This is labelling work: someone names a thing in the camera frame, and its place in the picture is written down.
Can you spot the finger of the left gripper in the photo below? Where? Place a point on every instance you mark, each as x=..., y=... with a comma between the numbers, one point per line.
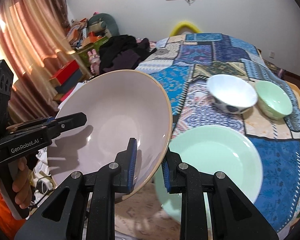
x=24, y=125
x=56, y=126

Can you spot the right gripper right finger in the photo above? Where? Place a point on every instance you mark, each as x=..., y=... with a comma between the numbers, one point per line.
x=172, y=180

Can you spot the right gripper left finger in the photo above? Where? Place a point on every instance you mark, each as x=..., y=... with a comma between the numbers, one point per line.
x=123, y=181

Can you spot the large mint green plate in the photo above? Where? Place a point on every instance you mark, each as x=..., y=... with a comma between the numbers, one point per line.
x=215, y=148

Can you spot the large pink bowl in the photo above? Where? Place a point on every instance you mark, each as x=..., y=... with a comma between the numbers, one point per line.
x=118, y=105

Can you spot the white bowl with dark spots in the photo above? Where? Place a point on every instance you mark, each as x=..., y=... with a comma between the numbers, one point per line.
x=231, y=94

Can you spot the small mint green bowl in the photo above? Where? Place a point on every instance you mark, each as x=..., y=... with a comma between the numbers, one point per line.
x=272, y=100

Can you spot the left hand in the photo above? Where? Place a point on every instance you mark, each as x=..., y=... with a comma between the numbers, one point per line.
x=21, y=185

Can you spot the white paper sheet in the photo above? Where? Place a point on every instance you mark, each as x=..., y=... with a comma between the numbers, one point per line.
x=72, y=92

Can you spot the red box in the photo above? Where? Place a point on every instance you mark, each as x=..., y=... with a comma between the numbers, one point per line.
x=64, y=73

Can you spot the green box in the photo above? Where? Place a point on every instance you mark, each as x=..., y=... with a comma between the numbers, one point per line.
x=83, y=52

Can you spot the pink curtain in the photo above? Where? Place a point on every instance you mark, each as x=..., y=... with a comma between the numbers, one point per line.
x=34, y=45

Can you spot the black clothes pile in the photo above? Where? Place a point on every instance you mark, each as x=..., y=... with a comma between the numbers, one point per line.
x=123, y=52

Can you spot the grey green plush toy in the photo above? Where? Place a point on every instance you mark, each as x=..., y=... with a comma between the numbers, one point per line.
x=103, y=24

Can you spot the blue patchwork tablecloth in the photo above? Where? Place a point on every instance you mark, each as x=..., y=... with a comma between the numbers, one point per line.
x=183, y=63

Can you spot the yellow chair back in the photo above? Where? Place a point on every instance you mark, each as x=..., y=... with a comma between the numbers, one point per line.
x=184, y=25

